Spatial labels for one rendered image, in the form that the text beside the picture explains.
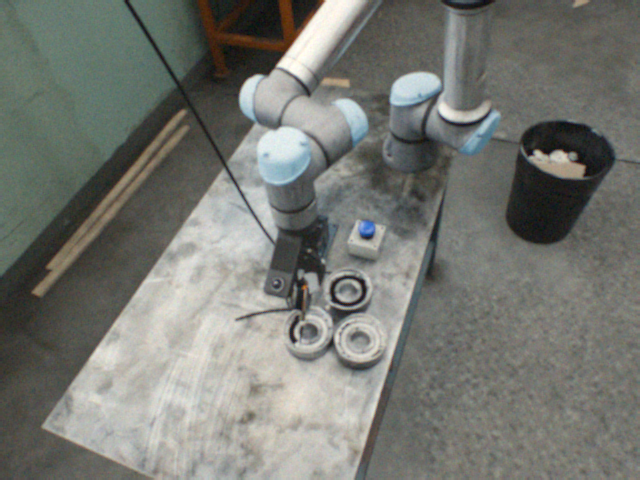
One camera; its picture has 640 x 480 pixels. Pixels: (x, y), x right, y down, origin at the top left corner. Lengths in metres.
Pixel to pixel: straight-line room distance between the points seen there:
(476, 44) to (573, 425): 1.34
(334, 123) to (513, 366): 1.39
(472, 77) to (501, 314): 1.18
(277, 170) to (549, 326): 1.56
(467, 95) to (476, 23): 0.17
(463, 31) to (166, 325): 0.84
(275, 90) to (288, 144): 0.16
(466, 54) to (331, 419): 0.73
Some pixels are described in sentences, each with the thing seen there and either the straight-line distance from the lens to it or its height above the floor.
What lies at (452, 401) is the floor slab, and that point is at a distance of 1.85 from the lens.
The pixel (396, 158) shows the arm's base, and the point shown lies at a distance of 1.31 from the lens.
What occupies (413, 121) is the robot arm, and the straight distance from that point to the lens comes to 1.22.
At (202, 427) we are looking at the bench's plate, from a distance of 1.01.
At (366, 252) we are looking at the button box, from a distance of 1.12.
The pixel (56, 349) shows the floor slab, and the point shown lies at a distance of 2.28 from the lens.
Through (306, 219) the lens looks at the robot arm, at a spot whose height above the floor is 1.15.
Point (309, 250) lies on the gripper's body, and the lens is 0.82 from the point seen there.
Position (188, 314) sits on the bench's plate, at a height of 0.80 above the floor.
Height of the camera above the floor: 1.72
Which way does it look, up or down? 51 degrees down
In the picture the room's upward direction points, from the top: 8 degrees counter-clockwise
